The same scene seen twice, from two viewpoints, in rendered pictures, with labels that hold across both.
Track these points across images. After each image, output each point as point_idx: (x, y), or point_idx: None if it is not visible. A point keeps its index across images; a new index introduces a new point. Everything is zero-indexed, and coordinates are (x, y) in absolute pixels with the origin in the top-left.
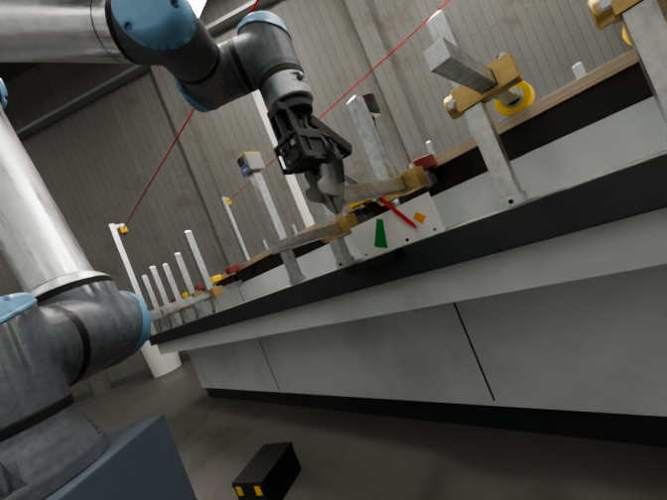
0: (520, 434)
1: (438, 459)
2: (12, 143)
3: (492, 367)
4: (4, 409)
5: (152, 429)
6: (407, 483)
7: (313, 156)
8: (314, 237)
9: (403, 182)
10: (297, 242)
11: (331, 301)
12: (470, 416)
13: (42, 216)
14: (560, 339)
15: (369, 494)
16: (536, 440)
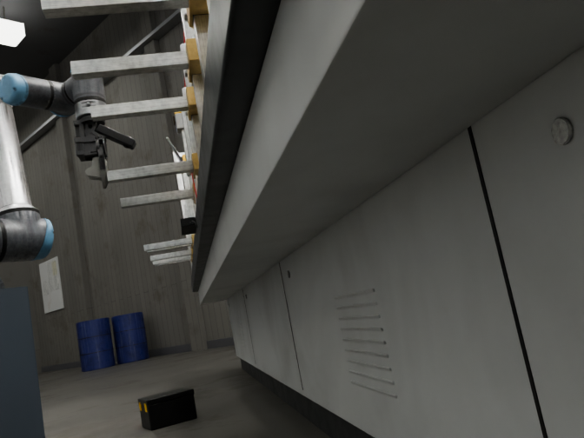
0: (316, 430)
1: (255, 430)
2: (7, 128)
3: (298, 353)
4: None
5: (17, 289)
6: (220, 434)
7: (82, 154)
8: (159, 199)
9: (190, 164)
10: (140, 202)
11: (209, 259)
12: (308, 409)
13: (9, 170)
14: (307, 328)
15: (197, 434)
16: (313, 434)
